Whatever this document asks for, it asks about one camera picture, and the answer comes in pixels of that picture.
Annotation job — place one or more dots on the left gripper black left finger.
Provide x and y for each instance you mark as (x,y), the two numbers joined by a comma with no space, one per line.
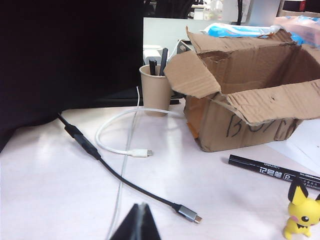
(127,226)

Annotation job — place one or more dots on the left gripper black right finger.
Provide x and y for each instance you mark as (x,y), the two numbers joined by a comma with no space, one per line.
(148,226)

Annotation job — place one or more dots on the yellow Pichu doll black ears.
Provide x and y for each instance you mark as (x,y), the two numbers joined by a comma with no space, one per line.
(300,212)

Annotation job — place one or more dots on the cardboard box marked BOX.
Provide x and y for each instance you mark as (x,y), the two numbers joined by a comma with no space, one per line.
(250,75)

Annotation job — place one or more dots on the black marker pen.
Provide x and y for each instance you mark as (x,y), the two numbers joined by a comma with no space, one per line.
(250,165)

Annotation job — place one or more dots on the brown paper cup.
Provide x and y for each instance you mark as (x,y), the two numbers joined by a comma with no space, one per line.
(155,95)

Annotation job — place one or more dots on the short black stick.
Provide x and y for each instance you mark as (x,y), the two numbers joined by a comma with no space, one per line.
(152,67)

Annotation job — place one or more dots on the long black stick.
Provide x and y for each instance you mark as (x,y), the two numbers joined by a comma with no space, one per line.
(163,62)

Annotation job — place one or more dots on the large black monitor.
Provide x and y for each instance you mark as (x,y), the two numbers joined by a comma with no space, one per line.
(62,50)

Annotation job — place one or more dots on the blue wet wipes pack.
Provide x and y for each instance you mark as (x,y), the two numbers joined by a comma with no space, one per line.
(225,28)

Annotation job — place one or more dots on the pink tissue pack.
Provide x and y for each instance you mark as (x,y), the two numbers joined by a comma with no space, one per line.
(312,32)

